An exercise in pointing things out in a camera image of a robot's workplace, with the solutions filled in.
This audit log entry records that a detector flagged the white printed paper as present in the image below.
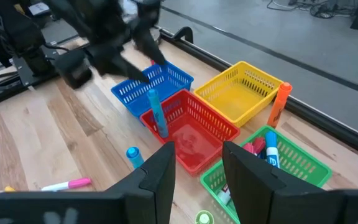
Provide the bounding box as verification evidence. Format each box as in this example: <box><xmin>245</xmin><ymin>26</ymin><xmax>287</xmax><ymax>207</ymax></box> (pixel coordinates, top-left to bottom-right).
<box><xmin>28</xmin><ymin>1</ymin><xmax>54</xmax><ymax>16</ymax></box>

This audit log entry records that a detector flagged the blue plastic basket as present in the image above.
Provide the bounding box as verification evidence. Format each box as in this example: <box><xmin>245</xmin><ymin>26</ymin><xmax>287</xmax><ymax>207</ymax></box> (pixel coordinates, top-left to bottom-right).
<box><xmin>110</xmin><ymin>60</ymin><xmax>195</xmax><ymax>119</ymax></box>

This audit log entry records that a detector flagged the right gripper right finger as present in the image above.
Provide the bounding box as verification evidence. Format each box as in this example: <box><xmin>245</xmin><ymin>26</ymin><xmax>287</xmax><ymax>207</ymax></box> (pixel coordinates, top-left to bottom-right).
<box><xmin>221</xmin><ymin>141</ymin><xmax>358</xmax><ymax>224</ymax></box>

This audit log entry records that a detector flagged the red plastic basket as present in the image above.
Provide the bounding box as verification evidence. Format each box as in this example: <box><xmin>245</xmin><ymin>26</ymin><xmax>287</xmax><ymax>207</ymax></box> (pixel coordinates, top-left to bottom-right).
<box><xmin>139</xmin><ymin>89</ymin><xmax>241</xmax><ymax>177</ymax></box>

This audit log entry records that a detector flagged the pink Expo whiteboard marker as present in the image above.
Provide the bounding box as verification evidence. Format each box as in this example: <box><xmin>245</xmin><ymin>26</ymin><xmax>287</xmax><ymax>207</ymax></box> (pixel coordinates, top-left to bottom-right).
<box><xmin>242</xmin><ymin>142</ymin><xmax>257</xmax><ymax>156</ymax></box>

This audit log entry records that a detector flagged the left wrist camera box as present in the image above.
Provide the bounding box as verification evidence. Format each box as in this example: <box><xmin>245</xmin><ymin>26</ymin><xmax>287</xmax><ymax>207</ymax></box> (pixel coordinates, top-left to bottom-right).
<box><xmin>53</xmin><ymin>49</ymin><xmax>93</xmax><ymax>90</ymax></box>

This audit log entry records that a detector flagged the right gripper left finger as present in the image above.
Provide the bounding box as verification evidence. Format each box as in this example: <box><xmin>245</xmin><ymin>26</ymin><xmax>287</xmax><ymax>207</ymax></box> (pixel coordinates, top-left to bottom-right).
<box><xmin>0</xmin><ymin>141</ymin><xmax>177</xmax><ymax>224</ymax></box>

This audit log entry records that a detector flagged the blue highlighter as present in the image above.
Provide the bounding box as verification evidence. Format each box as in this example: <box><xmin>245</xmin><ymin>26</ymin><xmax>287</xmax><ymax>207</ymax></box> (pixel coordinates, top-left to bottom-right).
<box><xmin>147</xmin><ymin>88</ymin><xmax>170</xmax><ymax>139</ymax></box>
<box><xmin>125</xmin><ymin>146</ymin><xmax>145</xmax><ymax>170</ymax></box>

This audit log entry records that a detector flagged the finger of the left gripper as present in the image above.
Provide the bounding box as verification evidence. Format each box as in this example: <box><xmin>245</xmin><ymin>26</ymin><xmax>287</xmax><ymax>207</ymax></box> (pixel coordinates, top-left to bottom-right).
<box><xmin>86</xmin><ymin>45</ymin><xmax>151</xmax><ymax>85</ymax></box>
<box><xmin>132</xmin><ymin>20</ymin><xmax>167</xmax><ymax>67</ymax></box>

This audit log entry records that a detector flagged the green plastic basket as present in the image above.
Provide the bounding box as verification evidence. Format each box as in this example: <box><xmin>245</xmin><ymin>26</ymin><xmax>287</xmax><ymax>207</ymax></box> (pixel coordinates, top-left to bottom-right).
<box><xmin>200</xmin><ymin>125</ymin><xmax>333</xmax><ymax>224</ymax></box>

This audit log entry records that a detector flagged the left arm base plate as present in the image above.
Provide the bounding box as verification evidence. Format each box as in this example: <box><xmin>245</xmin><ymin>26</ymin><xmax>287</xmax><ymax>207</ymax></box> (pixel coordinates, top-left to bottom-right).
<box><xmin>11</xmin><ymin>46</ymin><xmax>60</xmax><ymax>88</ymax></box>

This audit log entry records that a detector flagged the orange highlighter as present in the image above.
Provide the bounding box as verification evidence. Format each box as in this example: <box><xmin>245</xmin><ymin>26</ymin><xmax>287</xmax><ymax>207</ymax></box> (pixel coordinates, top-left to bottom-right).
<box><xmin>266</xmin><ymin>82</ymin><xmax>293</xmax><ymax>129</ymax></box>

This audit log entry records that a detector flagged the red Expo whiteboard marker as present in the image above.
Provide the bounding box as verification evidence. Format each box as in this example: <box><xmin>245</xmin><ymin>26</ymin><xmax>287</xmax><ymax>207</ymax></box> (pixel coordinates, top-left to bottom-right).
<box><xmin>218</xmin><ymin>136</ymin><xmax>267</xmax><ymax>206</ymax></box>

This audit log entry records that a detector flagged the black floor cable bundle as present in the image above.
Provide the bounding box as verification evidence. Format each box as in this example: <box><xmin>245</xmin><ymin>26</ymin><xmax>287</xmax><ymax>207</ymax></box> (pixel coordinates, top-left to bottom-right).
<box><xmin>265</xmin><ymin>0</ymin><xmax>354</xmax><ymax>20</ymax></box>

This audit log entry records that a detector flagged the light green highlighter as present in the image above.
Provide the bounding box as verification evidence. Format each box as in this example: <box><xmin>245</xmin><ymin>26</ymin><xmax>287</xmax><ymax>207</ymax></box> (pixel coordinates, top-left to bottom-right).
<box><xmin>195</xmin><ymin>210</ymin><xmax>216</xmax><ymax>224</ymax></box>

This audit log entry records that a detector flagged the pink cap white marker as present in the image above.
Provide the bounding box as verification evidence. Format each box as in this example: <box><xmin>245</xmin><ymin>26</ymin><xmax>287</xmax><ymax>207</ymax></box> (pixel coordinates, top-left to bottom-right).
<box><xmin>40</xmin><ymin>177</ymin><xmax>92</xmax><ymax>192</ymax></box>

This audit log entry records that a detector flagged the black frame clamp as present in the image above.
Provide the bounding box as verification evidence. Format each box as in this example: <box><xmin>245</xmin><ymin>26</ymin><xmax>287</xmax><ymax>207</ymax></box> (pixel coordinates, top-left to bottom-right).
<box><xmin>170</xmin><ymin>26</ymin><xmax>195</xmax><ymax>45</ymax></box>

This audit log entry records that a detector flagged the yellow plastic basket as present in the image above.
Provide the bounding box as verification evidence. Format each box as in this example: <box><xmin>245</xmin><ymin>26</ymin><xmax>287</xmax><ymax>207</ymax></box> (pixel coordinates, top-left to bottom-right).
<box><xmin>193</xmin><ymin>60</ymin><xmax>285</xmax><ymax>128</ymax></box>

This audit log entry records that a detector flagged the blue Expo whiteboard marker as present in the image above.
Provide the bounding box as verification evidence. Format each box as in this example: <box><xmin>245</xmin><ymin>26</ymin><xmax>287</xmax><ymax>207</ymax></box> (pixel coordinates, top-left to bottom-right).
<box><xmin>264</xmin><ymin>130</ymin><xmax>281</xmax><ymax>169</ymax></box>

